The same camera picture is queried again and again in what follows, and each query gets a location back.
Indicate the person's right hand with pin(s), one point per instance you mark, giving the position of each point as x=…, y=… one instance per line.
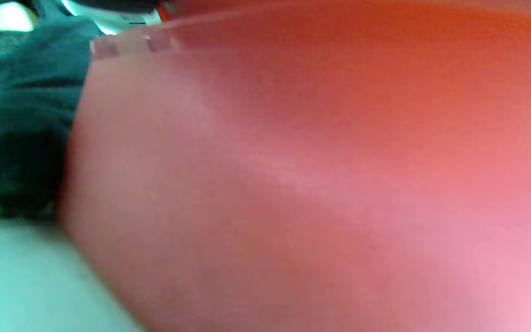
x=21, y=120

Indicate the red plastic container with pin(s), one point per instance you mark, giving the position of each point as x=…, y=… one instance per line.
x=293, y=175

